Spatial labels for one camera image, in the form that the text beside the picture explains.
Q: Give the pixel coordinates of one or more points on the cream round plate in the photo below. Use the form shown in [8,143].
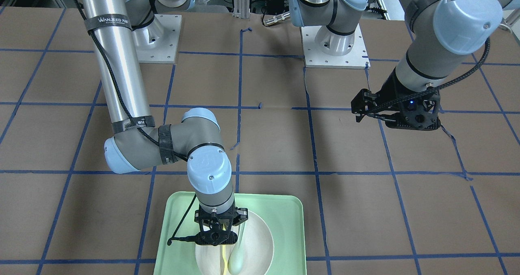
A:
[258,246]

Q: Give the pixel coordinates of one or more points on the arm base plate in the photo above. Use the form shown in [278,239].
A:
[335,47]
[158,41]

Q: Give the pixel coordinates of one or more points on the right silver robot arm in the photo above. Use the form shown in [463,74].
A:
[138,144]

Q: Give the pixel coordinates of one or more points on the light green tray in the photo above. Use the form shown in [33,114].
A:
[282,213]

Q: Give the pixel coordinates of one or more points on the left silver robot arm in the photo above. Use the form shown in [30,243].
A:
[452,40]

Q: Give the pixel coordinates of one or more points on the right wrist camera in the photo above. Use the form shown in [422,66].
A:
[215,238]

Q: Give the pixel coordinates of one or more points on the pale green plastic spoon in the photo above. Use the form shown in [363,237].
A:
[236,260]

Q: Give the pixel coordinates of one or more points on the yellow plastic fork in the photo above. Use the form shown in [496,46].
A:
[224,260]

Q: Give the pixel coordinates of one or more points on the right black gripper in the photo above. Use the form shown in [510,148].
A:
[242,214]

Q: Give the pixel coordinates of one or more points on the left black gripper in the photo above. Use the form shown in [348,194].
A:
[389,89]

